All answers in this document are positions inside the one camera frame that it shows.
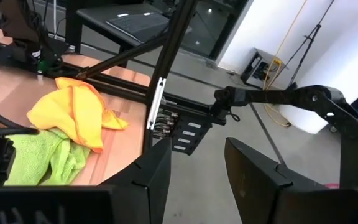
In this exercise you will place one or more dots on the orange microfiber towel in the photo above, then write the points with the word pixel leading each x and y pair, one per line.
pixel 79 115

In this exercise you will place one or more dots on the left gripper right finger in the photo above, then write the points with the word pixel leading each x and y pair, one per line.
pixel 253 186

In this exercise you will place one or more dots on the green microfiber towel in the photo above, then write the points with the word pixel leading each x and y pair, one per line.
pixel 33 155

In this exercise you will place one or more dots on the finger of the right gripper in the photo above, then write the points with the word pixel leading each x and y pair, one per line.
pixel 11 132

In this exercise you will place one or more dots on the black aluminium table frame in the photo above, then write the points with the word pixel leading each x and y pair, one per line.
pixel 173 37

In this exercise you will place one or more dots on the black tripod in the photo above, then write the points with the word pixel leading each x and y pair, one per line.
pixel 306 46

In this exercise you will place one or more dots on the black hub with white labels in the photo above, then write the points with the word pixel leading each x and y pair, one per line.
pixel 191 133

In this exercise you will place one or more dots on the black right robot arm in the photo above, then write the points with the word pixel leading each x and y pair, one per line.
pixel 20 28

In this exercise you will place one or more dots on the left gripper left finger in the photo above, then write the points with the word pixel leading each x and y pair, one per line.
pixel 148 180

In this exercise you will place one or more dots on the silver frame bracket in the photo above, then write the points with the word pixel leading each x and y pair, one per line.
pixel 155 105

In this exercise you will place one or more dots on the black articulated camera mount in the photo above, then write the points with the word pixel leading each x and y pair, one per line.
pixel 322 99

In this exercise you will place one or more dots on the dark grey laptop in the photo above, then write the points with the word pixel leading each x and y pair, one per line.
pixel 138 25

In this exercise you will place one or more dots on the black laptop desk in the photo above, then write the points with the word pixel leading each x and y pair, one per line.
pixel 101 21

